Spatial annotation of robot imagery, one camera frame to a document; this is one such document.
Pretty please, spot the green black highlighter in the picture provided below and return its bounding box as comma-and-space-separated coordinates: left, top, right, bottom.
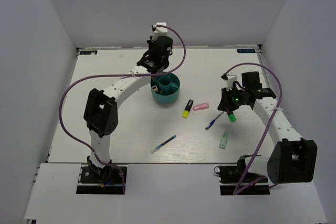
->
227, 112, 236, 123

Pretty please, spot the pink correction tape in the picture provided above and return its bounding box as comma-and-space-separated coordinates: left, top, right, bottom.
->
193, 102, 209, 111

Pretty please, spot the yellow black highlighter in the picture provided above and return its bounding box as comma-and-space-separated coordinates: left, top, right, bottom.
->
182, 99, 194, 119

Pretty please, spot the clear blue ink pen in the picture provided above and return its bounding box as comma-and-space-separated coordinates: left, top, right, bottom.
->
150, 135, 176, 154

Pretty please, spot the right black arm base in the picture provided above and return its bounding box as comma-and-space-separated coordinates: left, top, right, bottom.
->
214, 155, 271, 196

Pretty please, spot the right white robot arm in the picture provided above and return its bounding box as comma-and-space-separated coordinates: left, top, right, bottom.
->
217, 71, 318, 184

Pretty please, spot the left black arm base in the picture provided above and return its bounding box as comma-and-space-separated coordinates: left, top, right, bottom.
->
76, 166, 128, 195

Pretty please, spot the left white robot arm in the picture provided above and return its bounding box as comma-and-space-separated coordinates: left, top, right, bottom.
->
84, 36, 173, 182

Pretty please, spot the teal round pen holder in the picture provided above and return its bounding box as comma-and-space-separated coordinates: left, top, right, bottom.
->
150, 73, 180, 104

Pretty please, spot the blue grip gel pen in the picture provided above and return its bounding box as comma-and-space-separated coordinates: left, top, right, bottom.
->
205, 111, 224, 130

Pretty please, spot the right corner label sticker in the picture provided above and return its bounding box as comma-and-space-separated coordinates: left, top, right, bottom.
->
237, 48, 256, 54

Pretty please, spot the corner label sticker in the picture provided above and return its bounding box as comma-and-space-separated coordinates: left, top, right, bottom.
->
237, 48, 256, 54
79, 50, 98, 55

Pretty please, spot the left corner label sticker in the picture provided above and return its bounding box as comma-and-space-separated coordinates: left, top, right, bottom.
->
79, 50, 98, 55

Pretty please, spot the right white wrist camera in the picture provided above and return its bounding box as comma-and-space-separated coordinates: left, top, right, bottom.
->
221, 72, 237, 91

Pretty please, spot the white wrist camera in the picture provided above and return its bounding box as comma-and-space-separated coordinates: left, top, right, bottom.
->
221, 72, 237, 91
151, 23, 168, 42

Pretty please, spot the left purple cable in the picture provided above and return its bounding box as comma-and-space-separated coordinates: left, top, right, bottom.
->
59, 25, 187, 196

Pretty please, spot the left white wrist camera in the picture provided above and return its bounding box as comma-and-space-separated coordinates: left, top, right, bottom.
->
151, 23, 168, 42

